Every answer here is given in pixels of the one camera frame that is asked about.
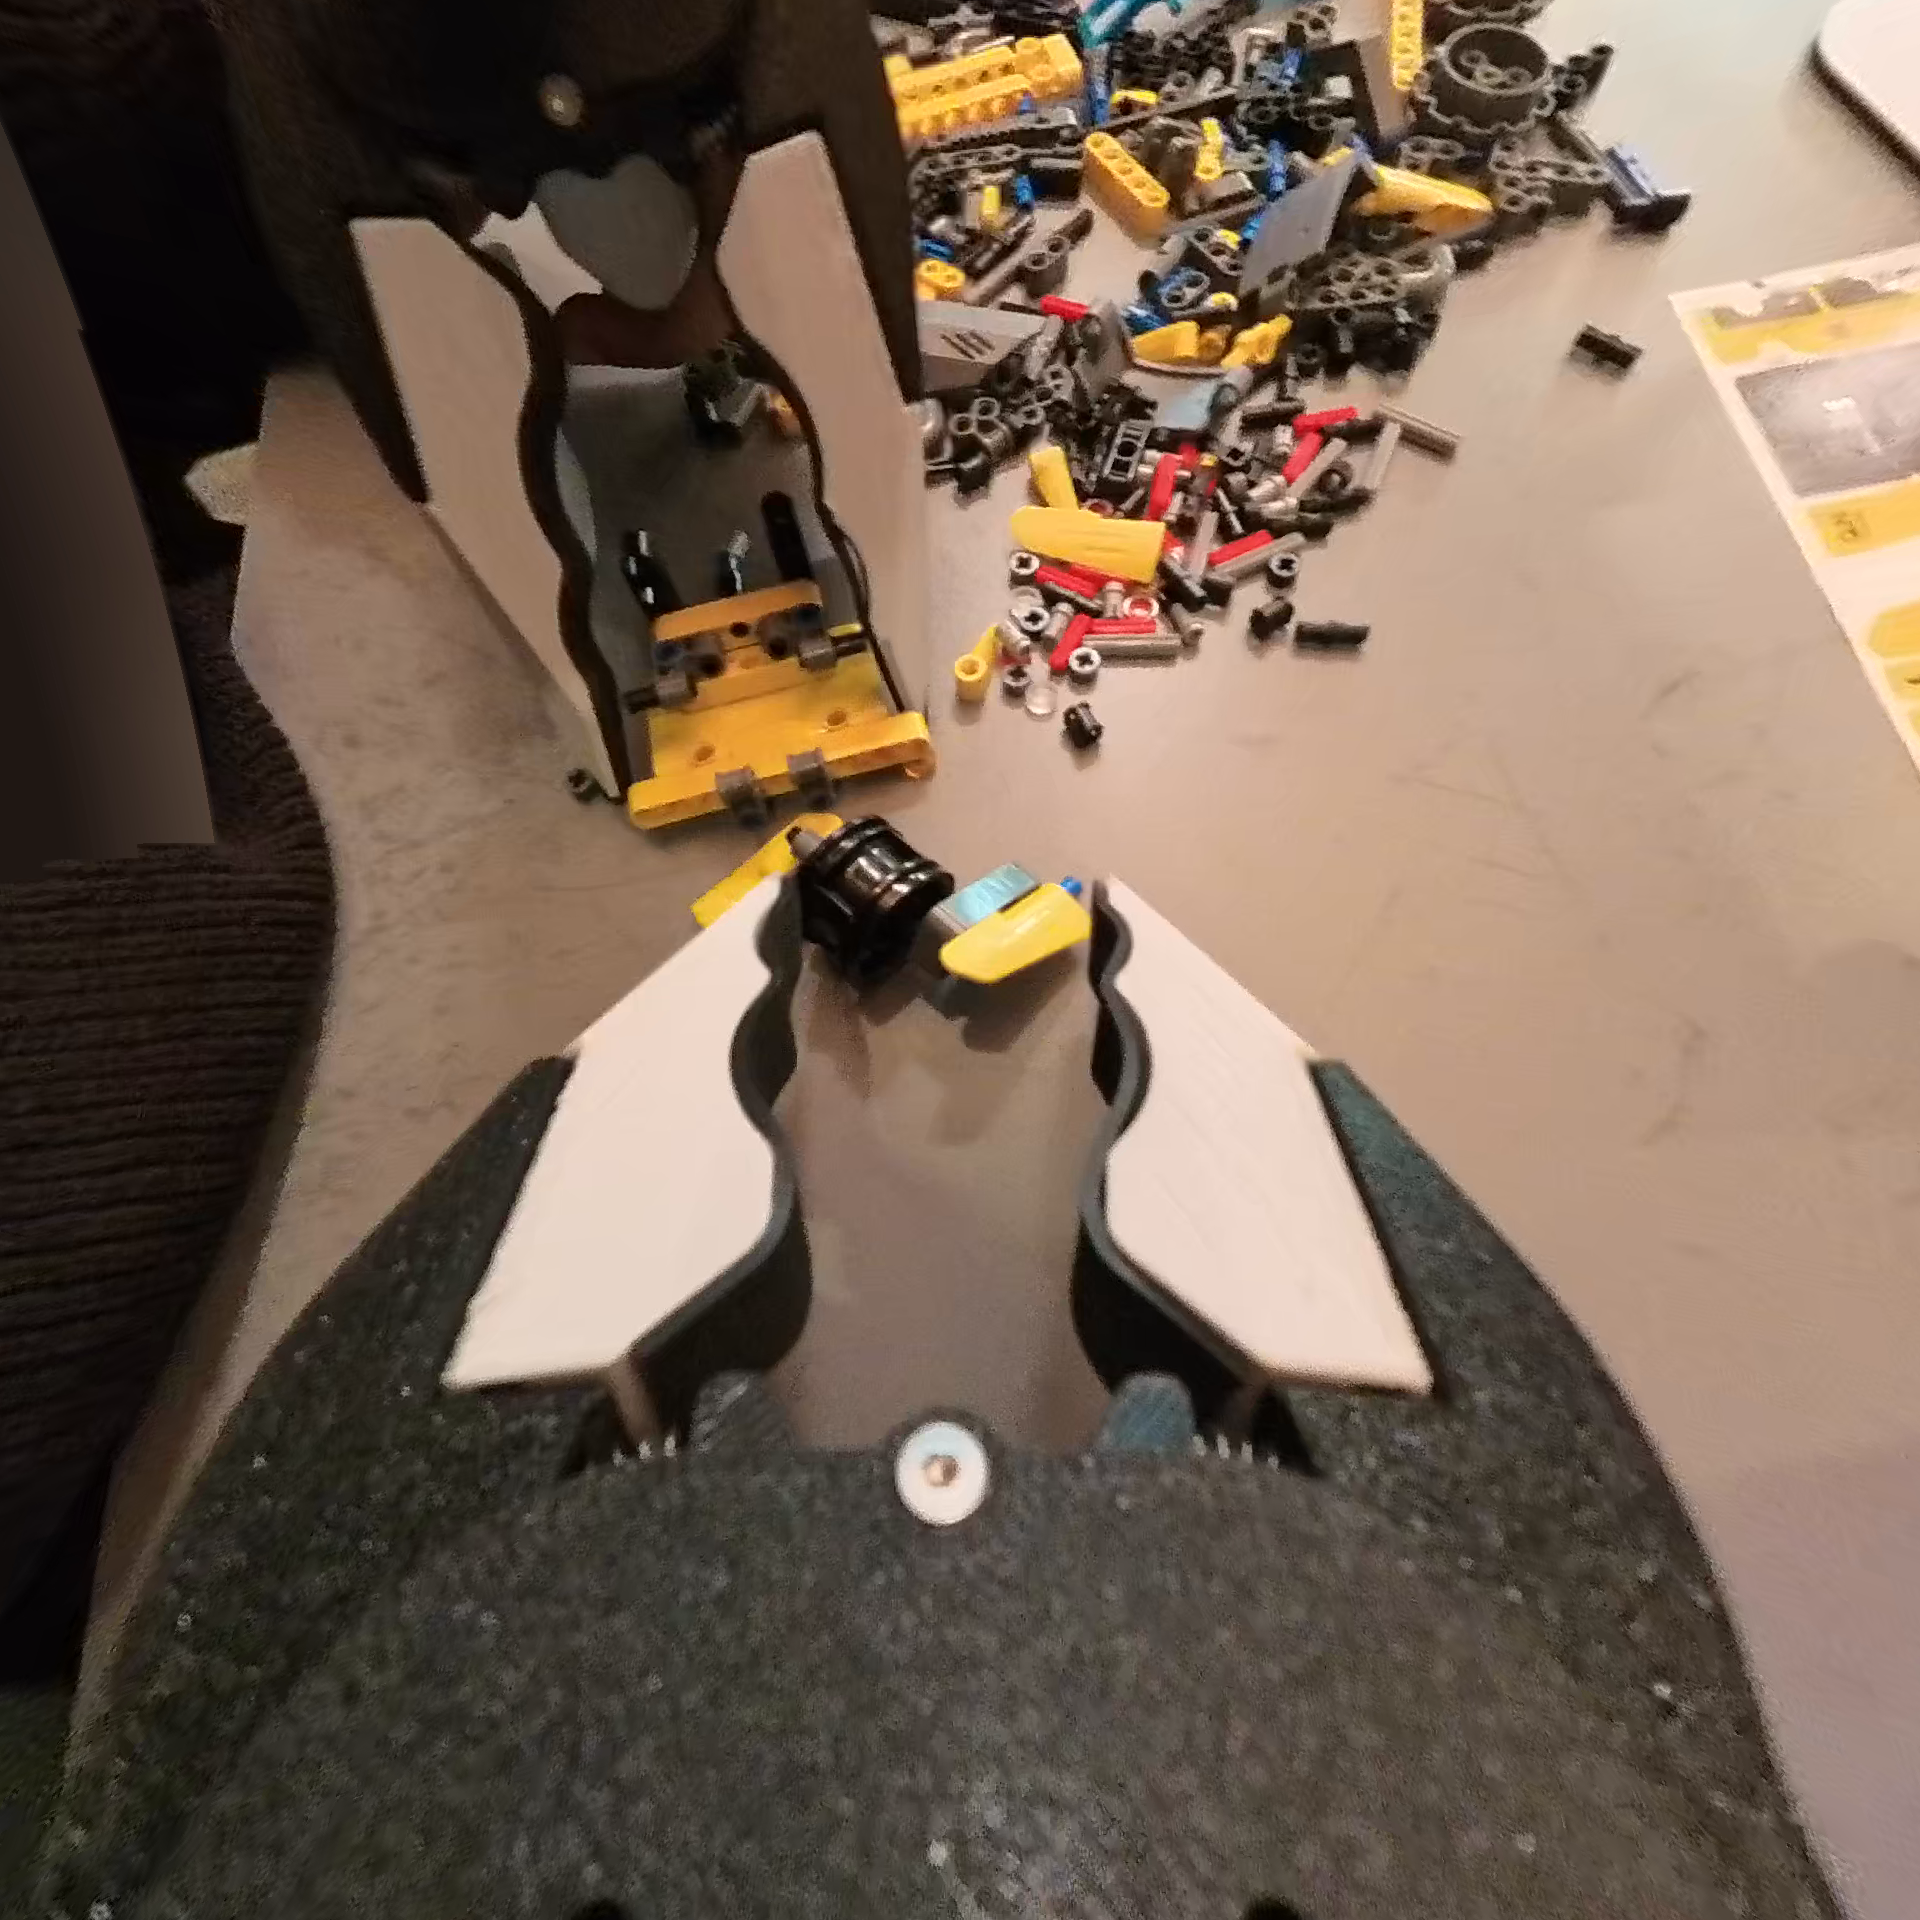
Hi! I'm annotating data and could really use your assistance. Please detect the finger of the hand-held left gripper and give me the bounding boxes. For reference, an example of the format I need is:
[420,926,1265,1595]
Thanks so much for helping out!
[349,216,639,805]
[721,128,934,737]

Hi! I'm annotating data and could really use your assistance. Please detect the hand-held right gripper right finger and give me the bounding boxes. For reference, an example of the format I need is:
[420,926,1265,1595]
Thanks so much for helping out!
[1068,874,1437,1433]

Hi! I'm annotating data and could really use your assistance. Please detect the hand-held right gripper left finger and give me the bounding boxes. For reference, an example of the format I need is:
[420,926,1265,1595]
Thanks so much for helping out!
[441,872,818,1433]

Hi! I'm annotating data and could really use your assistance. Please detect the black wheel assembly yellow panels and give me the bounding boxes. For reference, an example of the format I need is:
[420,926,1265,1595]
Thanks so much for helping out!
[690,814,1095,992]

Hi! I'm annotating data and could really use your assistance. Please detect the yellow toy brick frame assembly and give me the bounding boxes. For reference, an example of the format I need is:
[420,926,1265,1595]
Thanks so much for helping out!
[618,497,939,834]

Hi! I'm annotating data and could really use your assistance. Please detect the person's left forearm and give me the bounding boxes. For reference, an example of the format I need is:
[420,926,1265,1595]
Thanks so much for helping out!
[0,555,346,1690]

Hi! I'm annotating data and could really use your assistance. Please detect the person's left hand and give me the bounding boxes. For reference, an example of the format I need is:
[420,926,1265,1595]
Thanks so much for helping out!
[555,293,723,378]

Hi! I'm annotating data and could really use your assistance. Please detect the pile of toy brick parts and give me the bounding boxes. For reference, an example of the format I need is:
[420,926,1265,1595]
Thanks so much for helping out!
[878,0,1695,753]

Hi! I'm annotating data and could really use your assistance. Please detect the printed instruction booklet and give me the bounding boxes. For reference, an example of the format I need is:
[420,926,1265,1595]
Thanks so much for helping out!
[1669,246,1920,722]

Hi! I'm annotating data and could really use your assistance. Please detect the white rounded board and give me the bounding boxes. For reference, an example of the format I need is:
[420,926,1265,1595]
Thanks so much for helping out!
[1811,0,1920,170]

